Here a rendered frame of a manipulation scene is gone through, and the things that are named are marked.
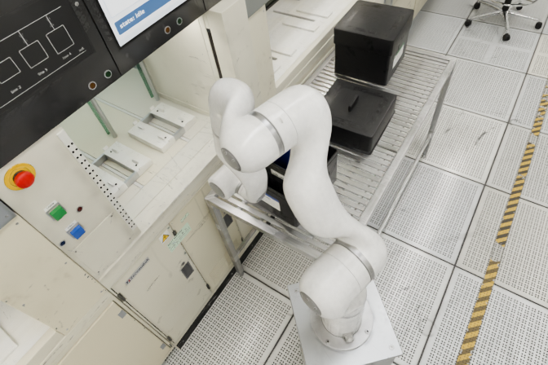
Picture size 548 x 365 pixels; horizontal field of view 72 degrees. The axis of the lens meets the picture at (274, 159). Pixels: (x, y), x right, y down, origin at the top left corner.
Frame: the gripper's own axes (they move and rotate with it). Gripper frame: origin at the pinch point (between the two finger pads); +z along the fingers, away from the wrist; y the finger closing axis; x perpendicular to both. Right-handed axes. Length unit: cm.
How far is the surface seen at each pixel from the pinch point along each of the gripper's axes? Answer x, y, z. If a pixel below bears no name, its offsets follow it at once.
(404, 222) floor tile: -109, 33, 57
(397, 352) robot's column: -34, 61, -30
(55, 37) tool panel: 48, -25, -41
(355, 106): -22.9, 3.4, 43.3
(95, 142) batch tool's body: -22, -78, -35
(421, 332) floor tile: -110, 66, 7
